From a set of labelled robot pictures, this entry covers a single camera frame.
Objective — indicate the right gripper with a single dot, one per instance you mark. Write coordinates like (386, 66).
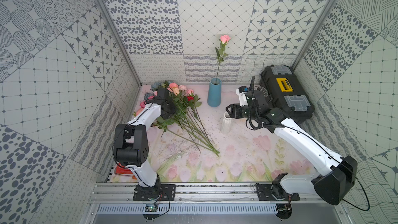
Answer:
(235, 111)

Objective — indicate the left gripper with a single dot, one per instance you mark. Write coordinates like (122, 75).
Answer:
(169, 100)

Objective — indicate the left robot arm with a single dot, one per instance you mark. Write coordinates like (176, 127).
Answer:
(131, 146)

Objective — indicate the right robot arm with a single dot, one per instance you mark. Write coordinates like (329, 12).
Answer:
(335, 175)

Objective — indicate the bunch of artificial flowers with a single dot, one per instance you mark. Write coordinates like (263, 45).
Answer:
(185, 122)

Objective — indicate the clear glass vase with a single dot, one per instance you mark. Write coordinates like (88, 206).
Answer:
(264, 91)

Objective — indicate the white ribbed vase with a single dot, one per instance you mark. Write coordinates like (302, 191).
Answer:
(226, 123)

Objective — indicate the blue cylindrical vase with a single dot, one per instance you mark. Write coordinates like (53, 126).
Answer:
(214, 92)

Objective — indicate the black toolbox yellow latch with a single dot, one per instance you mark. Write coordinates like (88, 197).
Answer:
(287, 93)

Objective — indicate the red pipe wrench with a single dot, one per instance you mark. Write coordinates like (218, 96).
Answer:
(122, 171)

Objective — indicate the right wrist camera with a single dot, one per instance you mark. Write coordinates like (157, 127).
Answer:
(245, 95)

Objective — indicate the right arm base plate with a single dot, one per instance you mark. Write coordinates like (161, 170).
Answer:
(269, 192)

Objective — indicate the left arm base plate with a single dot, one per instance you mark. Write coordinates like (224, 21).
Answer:
(165, 191)

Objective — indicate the aluminium rail frame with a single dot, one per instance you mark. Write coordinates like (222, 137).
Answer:
(245, 192)

